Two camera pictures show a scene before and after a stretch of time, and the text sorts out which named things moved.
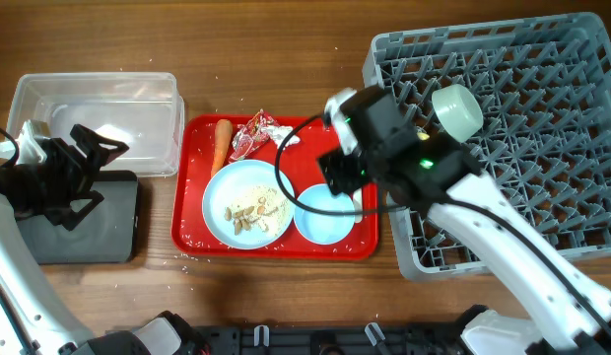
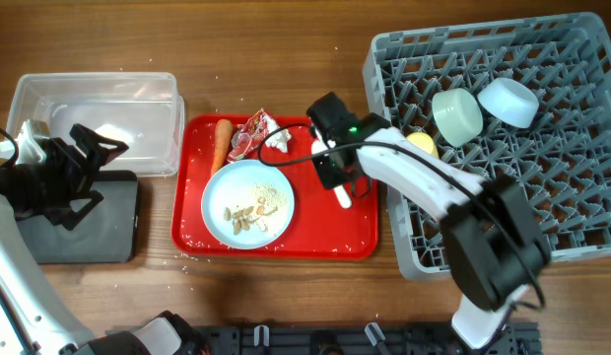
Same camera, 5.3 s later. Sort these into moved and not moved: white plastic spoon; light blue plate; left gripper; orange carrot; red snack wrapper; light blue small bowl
Moved: light blue small bowl; white plastic spoon
Not moved: orange carrot; light blue plate; red snack wrapper; left gripper
